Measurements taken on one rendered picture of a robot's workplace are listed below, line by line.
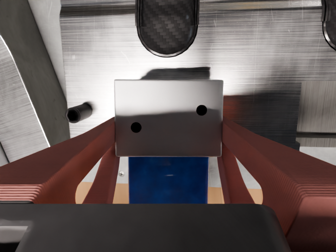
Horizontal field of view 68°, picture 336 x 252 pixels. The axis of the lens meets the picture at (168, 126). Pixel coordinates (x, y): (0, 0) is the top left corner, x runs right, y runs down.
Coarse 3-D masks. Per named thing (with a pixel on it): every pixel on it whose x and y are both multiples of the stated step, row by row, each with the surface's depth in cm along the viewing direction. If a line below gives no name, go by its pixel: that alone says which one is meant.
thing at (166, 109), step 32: (128, 96) 11; (160, 96) 11; (192, 96) 11; (128, 128) 11; (160, 128) 11; (192, 128) 11; (128, 160) 13; (160, 160) 13; (192, 160) 13; (128, 192) 13; (160, 192) 13; (192, 192) 13
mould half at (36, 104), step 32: (0, 0) 21; (0, 32) 20; (32, 32) 24; (0, 64) 20; (32, 64) 22; (0, 96) 21; (32, 96) 21; (64, 96) 26; (0, 128) 22; (32, 128) 21; (64, 128) 24
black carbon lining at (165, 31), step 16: (144, 0) 15; (160, 0) 16; (176, 0) 15; (192, 0) 15; (144, 16) 15; (160, 16) 16; (176, 16) 15; (192, 16) 15; (144, 32) 15; (160, 32) 16; (176, 32) 15; (192, 32) 15; (160, 48) 16; (176, 48) 15
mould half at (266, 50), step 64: (64, 0) 16; (128, 0) 15; (256, 0) 15; (320, 0) 14; (64, 64) 16; (128, 64) 16; (192, 64) 15; (256, 64) 15; (320, 64) 15; (256, 128) 16
